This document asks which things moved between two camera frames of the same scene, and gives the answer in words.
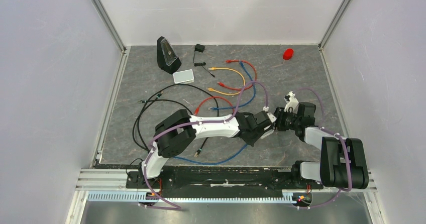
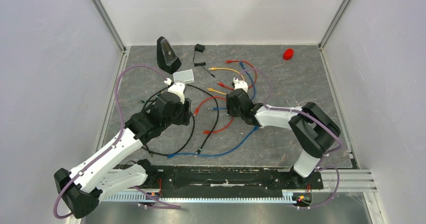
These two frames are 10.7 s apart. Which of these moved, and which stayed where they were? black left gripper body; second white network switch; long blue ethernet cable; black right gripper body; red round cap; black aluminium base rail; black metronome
Moved: black left gripper body; long blue ethernet cable; black right gripper body
Stayed: black aluminium base rail; red round cap; second white network switch; black metronome
